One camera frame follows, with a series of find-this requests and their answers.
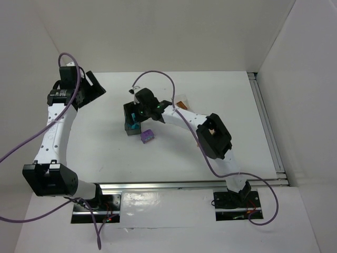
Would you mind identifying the teal stepped lego brick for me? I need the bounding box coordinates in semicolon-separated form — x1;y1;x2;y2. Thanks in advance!
131;113;140;130

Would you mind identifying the purple arch lego brick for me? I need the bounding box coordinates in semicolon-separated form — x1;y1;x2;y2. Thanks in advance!
141;129;155;144

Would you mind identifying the orange lego plate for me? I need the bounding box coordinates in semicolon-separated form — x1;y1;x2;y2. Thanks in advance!
176;101;188;110

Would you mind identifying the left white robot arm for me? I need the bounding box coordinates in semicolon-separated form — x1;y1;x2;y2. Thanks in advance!
22;66;106;201

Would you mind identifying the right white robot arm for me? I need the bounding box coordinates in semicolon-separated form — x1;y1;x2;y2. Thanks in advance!
123;86;251;202

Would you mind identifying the smoky grey plastic container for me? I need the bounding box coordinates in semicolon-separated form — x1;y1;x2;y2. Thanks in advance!
124;107;142;136

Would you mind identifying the clear plastic container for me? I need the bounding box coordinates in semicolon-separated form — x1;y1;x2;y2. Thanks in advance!
174;94;194;112

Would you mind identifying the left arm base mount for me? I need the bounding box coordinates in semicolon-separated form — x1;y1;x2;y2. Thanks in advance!
71;192;122;224

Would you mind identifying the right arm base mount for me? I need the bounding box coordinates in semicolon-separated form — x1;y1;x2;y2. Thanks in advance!
211;191;263;221

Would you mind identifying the aluminium side rail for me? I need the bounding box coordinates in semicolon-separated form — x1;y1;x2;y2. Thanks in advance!
247;72;290;186

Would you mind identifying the aluminium front rail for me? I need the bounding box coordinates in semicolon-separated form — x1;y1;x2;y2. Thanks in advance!
99;174;290;191

